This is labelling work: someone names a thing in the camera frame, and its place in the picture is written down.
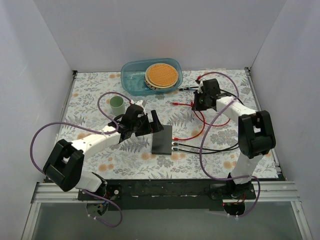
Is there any black network switch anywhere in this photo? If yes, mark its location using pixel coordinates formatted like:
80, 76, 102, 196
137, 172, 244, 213
151, 125, 173, 155

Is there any black cable with plug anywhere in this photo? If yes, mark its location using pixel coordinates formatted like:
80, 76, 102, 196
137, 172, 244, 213
172, 87, 246, 148
172, 87, 246, 153

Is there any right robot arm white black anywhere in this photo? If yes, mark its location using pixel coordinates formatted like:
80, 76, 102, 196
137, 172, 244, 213
192, 78, 276, 199

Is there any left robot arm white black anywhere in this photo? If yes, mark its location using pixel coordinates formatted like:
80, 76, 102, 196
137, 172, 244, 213
43, 104, 164, 200

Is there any green cup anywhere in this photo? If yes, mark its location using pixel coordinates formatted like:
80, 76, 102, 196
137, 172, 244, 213
109, 96, 125, 116

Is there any floral table mat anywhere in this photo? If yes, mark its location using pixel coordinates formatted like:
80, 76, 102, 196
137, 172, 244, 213
48, 69, 280, 180

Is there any blue plastic container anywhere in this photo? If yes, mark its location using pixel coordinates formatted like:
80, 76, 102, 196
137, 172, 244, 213
120, 58, 183, 96

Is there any round woven coaster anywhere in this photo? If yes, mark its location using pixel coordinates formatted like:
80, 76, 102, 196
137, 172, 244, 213
145, 63, 179, 89

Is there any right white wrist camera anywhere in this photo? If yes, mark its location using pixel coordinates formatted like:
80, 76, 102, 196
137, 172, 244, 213
196, 79, 203, 94

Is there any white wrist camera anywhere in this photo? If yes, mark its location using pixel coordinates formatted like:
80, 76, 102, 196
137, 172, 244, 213
131, 100, 146, 109
196, 79, 203, 94

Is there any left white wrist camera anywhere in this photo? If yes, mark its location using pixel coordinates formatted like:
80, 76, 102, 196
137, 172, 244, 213
131, 100, 146, 109

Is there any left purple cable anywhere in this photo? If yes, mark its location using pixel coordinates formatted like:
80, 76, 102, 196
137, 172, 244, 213
29, 91, 136, 228

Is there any purple cable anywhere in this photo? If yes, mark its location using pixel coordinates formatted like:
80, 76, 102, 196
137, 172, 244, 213
29, 91, 136, 228
197, 71, 261, 218

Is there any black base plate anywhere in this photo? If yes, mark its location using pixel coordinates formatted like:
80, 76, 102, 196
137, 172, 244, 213
77, 178, 257, 212

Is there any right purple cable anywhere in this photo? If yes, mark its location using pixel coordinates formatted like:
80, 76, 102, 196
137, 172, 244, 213
197, 71, 261, 218

